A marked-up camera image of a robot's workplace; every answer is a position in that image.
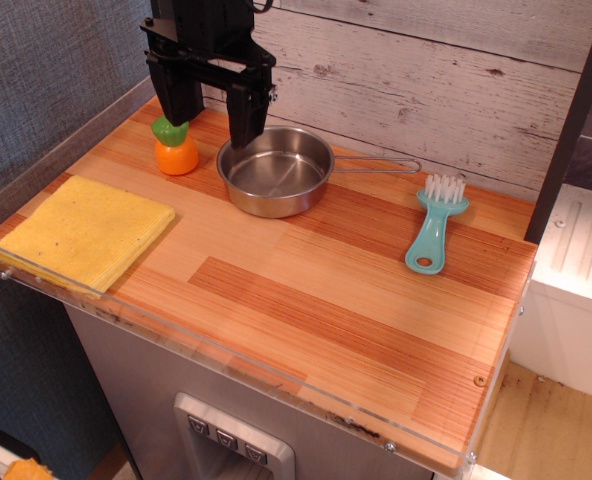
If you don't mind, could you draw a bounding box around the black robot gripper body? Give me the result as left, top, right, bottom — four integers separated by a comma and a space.
141, 1, 276, 102

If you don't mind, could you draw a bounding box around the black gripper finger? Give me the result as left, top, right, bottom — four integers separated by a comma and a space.
226, 83, 271, 149
146, 52, 204, 127

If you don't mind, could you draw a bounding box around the fat orange toy carrot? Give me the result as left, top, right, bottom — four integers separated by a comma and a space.
151, 115, 199, 176

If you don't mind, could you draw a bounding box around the small steel pan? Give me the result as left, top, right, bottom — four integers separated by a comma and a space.
216, 126, 421, 219

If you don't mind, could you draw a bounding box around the folded yellow cloth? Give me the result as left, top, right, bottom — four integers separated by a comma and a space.
0, 176, 175, 298

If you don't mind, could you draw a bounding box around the teal dish brush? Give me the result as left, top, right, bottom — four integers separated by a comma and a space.
405, 174, 469, 275

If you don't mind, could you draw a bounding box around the clear acrylic front guard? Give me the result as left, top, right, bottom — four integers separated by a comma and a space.
0, 236, 478, 474

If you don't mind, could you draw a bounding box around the grey toy fridge cabinet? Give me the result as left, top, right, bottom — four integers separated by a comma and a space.
66, 307, 433, 479

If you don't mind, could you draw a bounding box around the silver dispenser panel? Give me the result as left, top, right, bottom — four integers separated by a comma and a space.
174, 392, 296, 479

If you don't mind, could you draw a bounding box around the white toy sink unit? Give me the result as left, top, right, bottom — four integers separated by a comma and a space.
509, 185, 592, 395

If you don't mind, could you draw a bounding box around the orange object bottom left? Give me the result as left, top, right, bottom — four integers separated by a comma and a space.
2, 459, 55, 480

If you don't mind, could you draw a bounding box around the dark right frame post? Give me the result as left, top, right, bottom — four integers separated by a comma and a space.
524, 45, 592, 244

